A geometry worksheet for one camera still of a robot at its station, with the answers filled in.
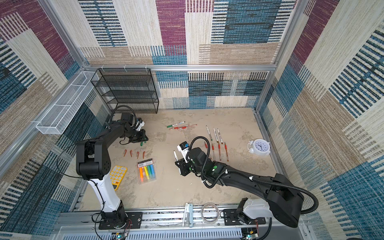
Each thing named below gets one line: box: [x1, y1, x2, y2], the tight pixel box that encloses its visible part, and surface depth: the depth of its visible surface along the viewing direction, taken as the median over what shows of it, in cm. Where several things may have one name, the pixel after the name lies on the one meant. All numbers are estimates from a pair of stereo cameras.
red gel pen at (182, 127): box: [169, 124, 198, 131], surface depth 112 cm
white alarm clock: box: [247, 138, 271, 156], surface depth 98 cm
